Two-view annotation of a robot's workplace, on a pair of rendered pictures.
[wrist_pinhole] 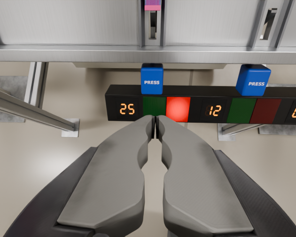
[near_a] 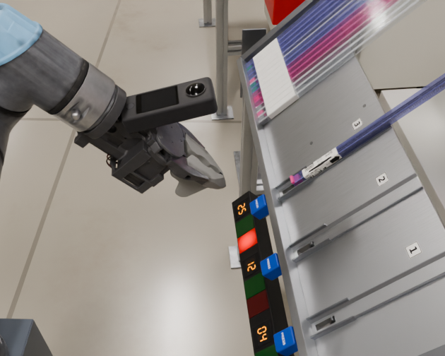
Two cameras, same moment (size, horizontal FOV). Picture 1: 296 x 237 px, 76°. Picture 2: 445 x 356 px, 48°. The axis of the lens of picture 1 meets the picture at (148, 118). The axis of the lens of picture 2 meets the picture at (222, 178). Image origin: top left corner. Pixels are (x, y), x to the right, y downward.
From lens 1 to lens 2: 0.63 m
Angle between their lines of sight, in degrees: 42
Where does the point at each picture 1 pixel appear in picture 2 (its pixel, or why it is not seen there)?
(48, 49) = (260, 145)
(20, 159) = (190, 206)
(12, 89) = not seen: hidden behind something
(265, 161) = not seen: outside the picture
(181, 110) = (246, 243)
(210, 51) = (276, 217)
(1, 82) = not seen: hidden behind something
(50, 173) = (174, 244)
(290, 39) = (301, 268)
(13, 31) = (270, 129)
